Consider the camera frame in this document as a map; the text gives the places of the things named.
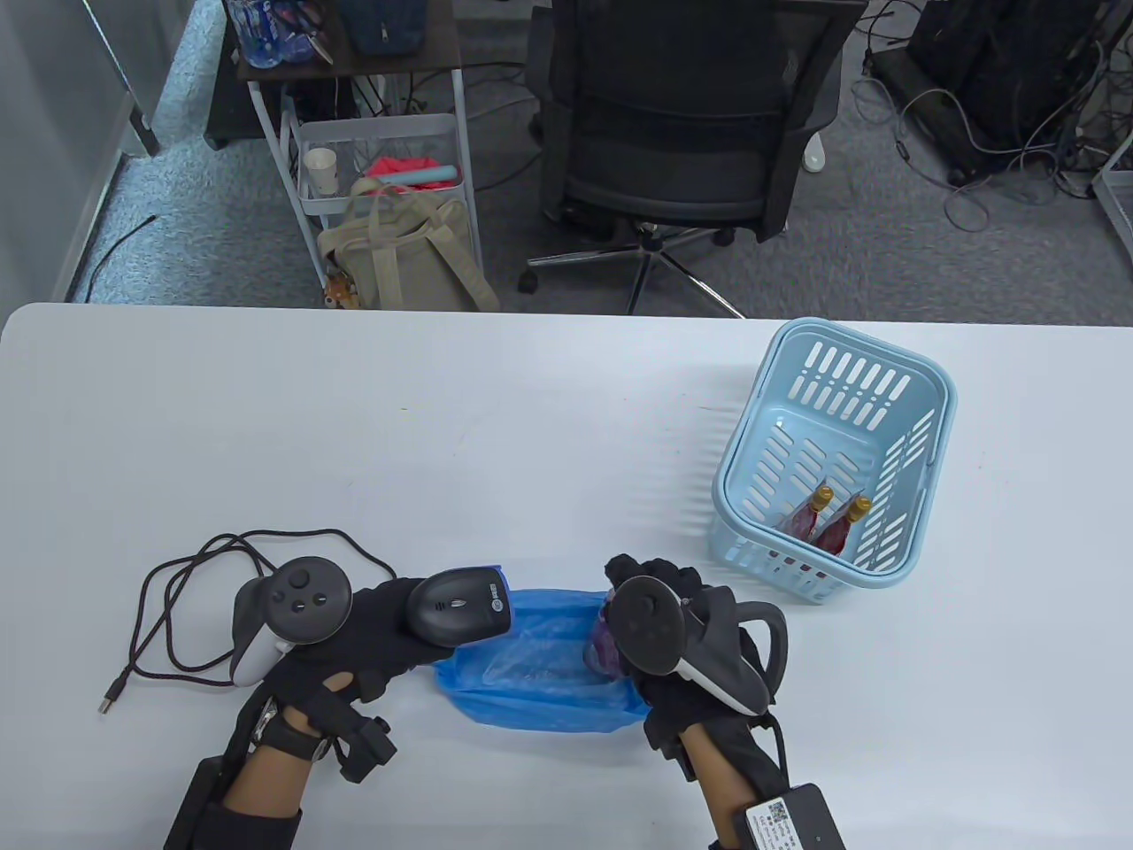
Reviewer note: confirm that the person's left hand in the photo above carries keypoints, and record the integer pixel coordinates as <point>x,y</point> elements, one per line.
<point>376,633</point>

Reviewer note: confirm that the person's right hand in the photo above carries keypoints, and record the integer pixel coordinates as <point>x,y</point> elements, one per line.
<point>682,708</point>

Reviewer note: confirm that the grey hand controller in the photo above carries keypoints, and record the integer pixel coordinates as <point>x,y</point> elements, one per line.
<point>655,620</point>
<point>301,600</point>

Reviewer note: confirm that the black and blue barcode scanner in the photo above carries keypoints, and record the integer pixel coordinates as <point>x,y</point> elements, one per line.
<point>456,609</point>

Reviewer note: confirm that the red ketchup package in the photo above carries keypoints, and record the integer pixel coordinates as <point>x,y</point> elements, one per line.
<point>836,531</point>
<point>602,651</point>
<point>805,518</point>

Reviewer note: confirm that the blue plastic bag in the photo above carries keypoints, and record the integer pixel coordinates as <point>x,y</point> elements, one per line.
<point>540,673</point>

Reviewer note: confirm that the black left forearm box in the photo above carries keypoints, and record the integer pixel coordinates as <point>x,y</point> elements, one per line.
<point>217,810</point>

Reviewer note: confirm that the person's right forearm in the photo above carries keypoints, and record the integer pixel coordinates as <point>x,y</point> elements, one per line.
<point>721,788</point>

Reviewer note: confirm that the black right forearm box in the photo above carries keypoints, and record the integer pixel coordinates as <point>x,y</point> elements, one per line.
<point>797,823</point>

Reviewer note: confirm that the person's left forearm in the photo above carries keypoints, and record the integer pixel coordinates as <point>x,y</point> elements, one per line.
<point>274,766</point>

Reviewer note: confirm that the light blue plastic basket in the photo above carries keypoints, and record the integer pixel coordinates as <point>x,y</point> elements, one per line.
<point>779,416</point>

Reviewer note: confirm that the beige tote bag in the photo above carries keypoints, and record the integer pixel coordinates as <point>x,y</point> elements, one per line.
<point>407,257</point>

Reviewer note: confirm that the teal cylinder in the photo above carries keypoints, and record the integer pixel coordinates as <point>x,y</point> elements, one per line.
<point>425,177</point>

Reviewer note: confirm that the white paper cup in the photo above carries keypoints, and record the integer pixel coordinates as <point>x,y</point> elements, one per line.
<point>322,173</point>

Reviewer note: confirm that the red cloth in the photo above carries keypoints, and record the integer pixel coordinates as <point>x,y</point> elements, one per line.
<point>398,166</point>

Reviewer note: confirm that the white rolling cart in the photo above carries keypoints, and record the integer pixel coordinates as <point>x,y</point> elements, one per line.
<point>466,133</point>

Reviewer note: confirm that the black floor case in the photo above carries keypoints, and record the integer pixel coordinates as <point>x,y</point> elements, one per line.
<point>232,115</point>

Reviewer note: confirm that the white desk leg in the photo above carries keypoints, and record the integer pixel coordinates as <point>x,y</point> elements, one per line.
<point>813,155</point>

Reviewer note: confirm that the black office chair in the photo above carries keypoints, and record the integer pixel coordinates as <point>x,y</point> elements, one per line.
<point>690,106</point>

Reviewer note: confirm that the dark blue pouch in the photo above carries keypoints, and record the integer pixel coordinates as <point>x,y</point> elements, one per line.
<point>385,27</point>

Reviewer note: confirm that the pack of water bottles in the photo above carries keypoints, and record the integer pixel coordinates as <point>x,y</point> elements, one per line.
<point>257,35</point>

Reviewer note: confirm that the white metal rack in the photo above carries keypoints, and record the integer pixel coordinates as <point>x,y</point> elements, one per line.
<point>1117,199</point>

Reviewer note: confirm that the black computer equipment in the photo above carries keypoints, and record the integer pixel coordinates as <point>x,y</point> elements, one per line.
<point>991,71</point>

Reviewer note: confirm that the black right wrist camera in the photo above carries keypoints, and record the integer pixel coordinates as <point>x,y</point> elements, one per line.
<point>677,761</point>

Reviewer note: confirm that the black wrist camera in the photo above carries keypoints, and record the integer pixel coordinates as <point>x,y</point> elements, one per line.
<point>370,751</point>
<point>677,761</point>

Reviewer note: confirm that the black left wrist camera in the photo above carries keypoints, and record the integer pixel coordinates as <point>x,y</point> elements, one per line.
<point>370,751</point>

